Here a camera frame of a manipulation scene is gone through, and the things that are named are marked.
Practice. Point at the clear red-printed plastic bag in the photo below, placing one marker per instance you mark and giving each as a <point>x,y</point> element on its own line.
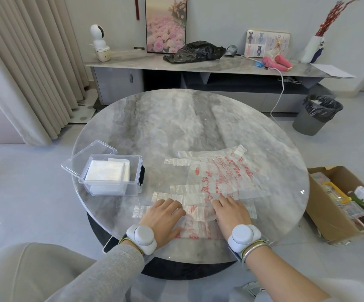
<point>229,176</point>
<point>197,213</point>

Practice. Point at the clear box of colourful items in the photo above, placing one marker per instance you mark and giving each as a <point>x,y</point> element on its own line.
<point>345,204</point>

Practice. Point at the clear plastic box lid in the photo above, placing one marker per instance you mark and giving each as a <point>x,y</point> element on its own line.
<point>86,160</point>

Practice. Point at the bear-print board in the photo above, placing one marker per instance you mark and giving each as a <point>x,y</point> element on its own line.
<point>265,43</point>

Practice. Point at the black bin liner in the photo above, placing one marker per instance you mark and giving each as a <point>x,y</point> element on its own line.
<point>322,105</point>

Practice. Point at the person's right forearm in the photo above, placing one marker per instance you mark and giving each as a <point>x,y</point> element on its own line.
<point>282,275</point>

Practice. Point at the white vase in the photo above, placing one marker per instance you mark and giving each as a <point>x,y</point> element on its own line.
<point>311,50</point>

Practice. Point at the person's grey clothing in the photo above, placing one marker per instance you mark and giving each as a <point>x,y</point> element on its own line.
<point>21,273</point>

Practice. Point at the grey marble-top console cabinet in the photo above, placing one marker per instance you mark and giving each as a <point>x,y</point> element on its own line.
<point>201,81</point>

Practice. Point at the small blue object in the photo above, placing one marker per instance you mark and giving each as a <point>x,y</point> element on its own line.
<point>259,64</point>

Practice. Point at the framed pink flower picture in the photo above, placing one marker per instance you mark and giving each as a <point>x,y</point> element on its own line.
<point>166,25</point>

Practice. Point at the red decorative branches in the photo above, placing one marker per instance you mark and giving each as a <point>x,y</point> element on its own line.
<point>333,17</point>

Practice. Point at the clear plastic storage box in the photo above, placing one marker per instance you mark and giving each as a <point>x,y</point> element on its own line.
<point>112,176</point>

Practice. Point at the brown cardboard box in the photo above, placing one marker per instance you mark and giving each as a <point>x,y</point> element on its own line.
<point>333,213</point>

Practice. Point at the person's right middle finger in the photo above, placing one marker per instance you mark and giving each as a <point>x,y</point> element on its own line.
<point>224,198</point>

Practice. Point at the person's left thumb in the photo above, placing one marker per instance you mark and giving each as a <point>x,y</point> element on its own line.
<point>177,231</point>

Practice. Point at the white security camera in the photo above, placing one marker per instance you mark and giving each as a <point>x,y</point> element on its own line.
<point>98,42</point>

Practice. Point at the stack of folded white bags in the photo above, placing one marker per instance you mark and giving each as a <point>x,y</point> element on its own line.
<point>108,172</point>

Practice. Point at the black garbage bag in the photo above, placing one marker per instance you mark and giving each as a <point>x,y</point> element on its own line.
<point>194,52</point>

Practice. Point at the dotted floor mat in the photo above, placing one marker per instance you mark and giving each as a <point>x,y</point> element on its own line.
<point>84,111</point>

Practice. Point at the grey crumpled bag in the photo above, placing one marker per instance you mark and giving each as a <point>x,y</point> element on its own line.
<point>231,50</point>

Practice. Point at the person's left hand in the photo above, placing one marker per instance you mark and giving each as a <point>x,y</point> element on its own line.
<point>161,218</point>

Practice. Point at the person's right little finger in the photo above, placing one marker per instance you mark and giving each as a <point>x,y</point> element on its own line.
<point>241,204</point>

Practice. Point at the person's right thumb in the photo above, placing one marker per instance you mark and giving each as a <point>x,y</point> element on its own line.
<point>216,214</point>

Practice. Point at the black table base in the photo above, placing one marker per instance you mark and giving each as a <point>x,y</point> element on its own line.
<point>175,270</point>

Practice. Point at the person's right hand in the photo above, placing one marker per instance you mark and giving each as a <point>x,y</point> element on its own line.
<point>234,215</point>

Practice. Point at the white wrist tracker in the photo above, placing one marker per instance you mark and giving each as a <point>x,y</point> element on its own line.
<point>142,237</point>
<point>244,235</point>

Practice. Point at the person's left forearm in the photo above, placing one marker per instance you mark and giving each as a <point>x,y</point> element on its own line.
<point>103,276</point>

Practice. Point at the beige curtain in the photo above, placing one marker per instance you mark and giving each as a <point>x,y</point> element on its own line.
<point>27,65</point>

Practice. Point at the grey trash bin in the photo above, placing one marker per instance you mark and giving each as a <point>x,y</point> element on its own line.
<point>312,119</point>

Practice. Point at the red hanging ornament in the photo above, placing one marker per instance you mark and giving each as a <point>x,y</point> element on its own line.
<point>137,7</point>

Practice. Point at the pink hair dryer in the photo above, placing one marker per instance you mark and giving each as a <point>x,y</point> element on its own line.
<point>276,62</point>

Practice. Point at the white paper sheet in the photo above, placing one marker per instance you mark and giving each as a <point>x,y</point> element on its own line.
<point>333,70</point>

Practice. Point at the person's left little finger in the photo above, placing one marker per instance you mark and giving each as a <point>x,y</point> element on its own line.
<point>157,204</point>

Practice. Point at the person's left middle finger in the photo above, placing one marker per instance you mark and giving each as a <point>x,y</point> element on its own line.
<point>176,205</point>

